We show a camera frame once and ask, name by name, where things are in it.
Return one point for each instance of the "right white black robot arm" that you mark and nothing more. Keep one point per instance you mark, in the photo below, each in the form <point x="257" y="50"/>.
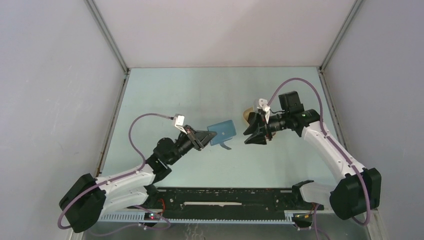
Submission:
<point x="358" y="188"/>

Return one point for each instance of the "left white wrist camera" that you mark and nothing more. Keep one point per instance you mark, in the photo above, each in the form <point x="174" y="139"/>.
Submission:
<point x="178" y="122"/>

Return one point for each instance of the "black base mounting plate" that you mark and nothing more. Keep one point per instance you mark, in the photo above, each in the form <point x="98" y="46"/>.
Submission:
<point x="226" y="203"/>

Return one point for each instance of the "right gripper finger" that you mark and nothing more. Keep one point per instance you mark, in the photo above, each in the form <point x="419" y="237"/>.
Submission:
<point x="256" y="138"/>
<point x="256" y="120"/>

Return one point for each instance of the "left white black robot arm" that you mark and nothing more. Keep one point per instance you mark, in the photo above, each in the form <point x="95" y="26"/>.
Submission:
<point x="90" y="197"/>

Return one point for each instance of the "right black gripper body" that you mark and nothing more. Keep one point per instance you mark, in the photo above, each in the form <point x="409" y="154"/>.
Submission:
<point x="268" y="128"/>

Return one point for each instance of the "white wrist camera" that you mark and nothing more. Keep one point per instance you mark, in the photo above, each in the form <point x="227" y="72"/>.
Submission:
<point x="261" y="104"/>
<point x="178" y="122"/>

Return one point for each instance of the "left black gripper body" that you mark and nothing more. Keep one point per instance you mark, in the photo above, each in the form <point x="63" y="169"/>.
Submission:
<point x="190" y="140"/>

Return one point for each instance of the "blue leather card holder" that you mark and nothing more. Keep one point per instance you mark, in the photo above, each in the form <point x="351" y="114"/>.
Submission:
<point x="225" y="131"/>

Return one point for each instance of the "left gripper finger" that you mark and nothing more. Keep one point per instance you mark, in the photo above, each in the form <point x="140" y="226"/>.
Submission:
<point x="204" y="135"/>
<point x="202" y="143"/>

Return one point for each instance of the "oval wooden tray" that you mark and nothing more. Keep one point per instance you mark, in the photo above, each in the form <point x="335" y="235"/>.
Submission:
<point x="246" y="118"/>

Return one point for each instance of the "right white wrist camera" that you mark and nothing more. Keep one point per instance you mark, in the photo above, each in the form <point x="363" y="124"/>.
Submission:
<point x="261" y="104"/>

